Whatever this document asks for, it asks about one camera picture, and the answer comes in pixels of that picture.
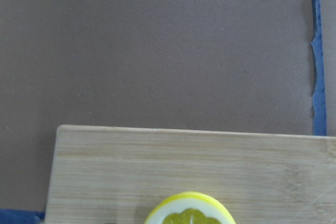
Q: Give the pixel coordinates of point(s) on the yellow lemon half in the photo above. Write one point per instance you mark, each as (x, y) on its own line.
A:
(190, 207)

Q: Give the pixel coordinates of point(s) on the bamboo cutting board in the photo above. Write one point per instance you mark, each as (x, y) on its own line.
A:
(118, 174)

